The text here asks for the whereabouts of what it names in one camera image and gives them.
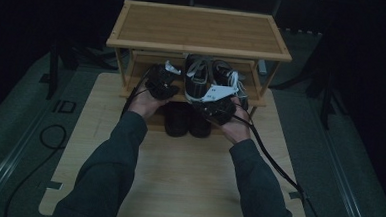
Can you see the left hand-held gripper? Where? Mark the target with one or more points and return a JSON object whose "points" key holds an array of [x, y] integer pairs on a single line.
{"points": [[160, 83]]}

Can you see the white furniture foot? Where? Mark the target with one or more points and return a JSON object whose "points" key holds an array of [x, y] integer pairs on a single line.
{"points": [[262, 69]]}

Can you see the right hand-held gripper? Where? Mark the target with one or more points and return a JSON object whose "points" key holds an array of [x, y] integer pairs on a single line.
{"points": [[219, 108]]}

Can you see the black metal stand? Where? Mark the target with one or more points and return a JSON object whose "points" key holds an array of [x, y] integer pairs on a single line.
{"points": [[52, 71], [326, 98]]}

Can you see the wooden three-tier shoe rack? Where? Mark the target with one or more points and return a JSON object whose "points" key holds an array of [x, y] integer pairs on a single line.
{"points": [[198, 30]]}

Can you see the black shoe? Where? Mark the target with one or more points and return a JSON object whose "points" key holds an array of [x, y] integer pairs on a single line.
{"points": [[198, 129], [177, 122]]}

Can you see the black and white sneaker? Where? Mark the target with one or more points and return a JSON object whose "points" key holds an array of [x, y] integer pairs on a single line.
{"points": [[224, 75], [197, 83]]}

